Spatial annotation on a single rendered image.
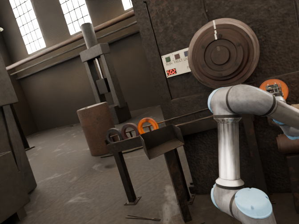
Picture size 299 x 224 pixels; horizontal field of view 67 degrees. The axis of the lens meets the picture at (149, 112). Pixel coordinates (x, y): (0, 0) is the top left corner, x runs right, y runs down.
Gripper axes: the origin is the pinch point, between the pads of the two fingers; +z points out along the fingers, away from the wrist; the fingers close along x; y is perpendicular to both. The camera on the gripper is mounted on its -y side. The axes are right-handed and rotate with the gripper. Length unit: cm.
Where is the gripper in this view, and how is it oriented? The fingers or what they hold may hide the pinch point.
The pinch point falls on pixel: (272, 89)
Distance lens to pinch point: 151.6
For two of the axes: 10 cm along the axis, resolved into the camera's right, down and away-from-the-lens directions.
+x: -8.9, 1.7, 4.3
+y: -3.5, -8.4, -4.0
